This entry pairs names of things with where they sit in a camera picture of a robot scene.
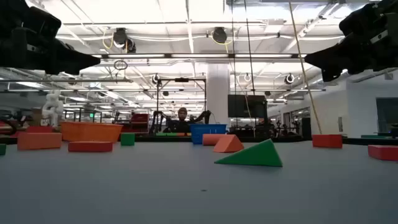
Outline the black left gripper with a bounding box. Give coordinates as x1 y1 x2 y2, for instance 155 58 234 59
0 0 101 76

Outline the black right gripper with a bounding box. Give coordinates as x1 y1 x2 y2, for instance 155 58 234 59
304 0 398 83

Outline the red foam block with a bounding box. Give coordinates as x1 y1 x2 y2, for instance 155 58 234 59
68 141 114 153
368 144 398 162
312 134 343 149
26 125 54 134

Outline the orange rectangular foam block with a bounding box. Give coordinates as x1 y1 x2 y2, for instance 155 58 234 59
17 132 63 151

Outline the green foam cube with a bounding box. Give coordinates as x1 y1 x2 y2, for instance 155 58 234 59
120 133 136 147

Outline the green foam wedge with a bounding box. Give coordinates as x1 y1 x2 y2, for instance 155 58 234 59
213 138 284 168

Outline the orange foam wedge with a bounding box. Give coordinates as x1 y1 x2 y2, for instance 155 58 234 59
213 134 245 154

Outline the orange foam cylinder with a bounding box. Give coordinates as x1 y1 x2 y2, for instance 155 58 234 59
202 133 228 146

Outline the white humanoid robot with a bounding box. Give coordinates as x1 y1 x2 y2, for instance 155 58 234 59
42 90 65 127

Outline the orange plastic basket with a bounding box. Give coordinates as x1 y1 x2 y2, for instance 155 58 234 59
60 121 124 143

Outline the red storage bin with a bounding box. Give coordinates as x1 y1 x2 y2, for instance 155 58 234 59
130 113 150 127

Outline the black monitor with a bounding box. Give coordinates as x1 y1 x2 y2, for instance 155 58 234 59
227 94 268 119

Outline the white pillar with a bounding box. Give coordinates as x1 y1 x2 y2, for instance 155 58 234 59
206 63 231 127

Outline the person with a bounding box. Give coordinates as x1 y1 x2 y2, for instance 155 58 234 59
167 107 195 134

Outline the blue plastic basket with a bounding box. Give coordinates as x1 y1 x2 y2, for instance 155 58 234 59
189 123 228 146

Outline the yellow cable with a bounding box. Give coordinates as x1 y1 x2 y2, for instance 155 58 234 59
289 0 323 135

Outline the black hanging cable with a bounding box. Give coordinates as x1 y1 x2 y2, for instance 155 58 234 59
230 0 238 96

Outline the black metal station frame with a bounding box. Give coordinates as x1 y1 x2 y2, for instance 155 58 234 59
155 77 208 135

